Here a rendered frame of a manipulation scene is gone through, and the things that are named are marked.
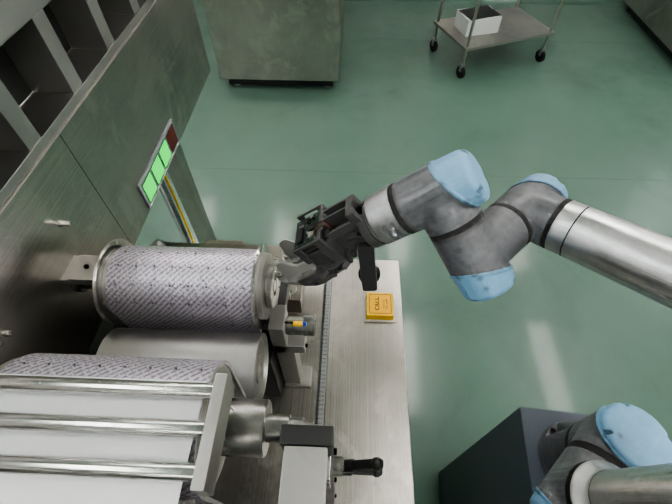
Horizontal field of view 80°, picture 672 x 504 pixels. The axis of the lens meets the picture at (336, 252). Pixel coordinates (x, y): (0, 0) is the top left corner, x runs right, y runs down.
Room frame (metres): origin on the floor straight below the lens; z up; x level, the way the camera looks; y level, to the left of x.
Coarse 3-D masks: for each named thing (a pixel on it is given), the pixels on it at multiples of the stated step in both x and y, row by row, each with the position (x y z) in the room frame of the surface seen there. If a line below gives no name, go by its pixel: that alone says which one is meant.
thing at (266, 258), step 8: (112, 256) 0.39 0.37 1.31; (264, 256) 0.40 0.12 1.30; (264, 264) 0.38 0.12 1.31; (272, 264) 0.42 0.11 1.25; (104, 272) 0.36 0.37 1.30; (264, 272) 0.37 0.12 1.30; (104, 280) 0.35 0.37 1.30; (264, 280) 0.36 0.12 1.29; (104, 288) 0.34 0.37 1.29; (256, 288) 0.34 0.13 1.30; (104, 296) 0.33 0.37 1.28; (256, 296) 0.33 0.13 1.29; (256, 304) 0.32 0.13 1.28; (264, 304) 0.33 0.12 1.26; (112, 312) 0.33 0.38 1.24; (264, 312) 0.32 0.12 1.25
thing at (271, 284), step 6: (270, 270) 0.38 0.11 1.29; (270, 276) 0.37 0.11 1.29; (270, 282) 0.36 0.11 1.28; (276, 282) 0.39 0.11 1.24; (264, 288) 0.35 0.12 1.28; (270, 288) 0.35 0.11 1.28; (276, 288) 0.38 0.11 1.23; (264, 294) 0.34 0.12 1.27; (270, 294) 0.34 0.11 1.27; (276, 294) 0.37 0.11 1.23; (270, 300) 0.34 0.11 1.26; (276, 300) 0.36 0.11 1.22; (270, 306) 0.34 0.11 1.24
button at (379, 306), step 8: (368, 296) 0.55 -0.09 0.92; (376, 296) 0.55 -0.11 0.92; (384, 296) 0.55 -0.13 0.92; (392, 296) 0.55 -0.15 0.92; (368, 304) 0.52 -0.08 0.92; (376, 304) 0.52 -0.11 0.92; (384, 304) 0.52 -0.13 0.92; (392, 304) 0.52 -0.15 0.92; (368, 312) 0.50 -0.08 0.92; (376, 312) 0.50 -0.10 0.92; (384, 312) 0.50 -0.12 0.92; (392, 312) 0.50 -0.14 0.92
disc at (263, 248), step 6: (264, 246) 0.43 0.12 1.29; (258, 252) 0.39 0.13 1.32; (264, 252) 0.42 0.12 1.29; (258, 258) 0.38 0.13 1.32; (258, 264) 0.38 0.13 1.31; (252, 270) 0.36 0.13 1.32; (252, 276) 0.35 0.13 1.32; (252, 282) 0.34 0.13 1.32; (252, 288) 0.33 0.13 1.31; (252, 294) 0.32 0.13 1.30; (252, 300) 0.32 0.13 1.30; (252, 306) 0.31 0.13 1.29; (252, 312) 0.31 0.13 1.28; (252, 318) 0.30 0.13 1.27; (258, 318) 0.31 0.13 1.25; (258, 324) 0.31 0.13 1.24
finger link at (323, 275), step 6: (318, 270) 0.35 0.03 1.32; (324, 270) 0.35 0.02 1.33; (330, 270) 0.35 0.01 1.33; (336, 270) 0.35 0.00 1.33; (312, 276) 0.35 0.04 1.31; (318, 276) 0.34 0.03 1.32; (324, 276) 0.34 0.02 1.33; (330, 276) 0.34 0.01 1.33; (336, 276) 0.34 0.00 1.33; (300, 282) 0.35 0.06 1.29; (306, 282) 0.35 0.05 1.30; (312, 282) 0.34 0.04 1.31; (318, 282) 0.34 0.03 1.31; (324, 282) 0.34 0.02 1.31
